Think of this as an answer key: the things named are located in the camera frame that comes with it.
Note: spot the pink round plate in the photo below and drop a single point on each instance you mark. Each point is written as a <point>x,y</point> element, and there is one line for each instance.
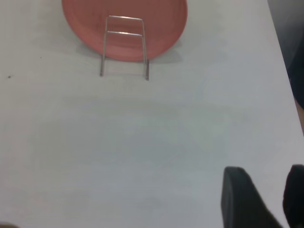
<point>83,23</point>

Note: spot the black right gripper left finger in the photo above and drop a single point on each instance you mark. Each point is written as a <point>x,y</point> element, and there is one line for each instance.
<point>242,202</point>

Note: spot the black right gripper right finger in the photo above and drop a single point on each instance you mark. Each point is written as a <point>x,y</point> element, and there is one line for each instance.
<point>295,197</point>

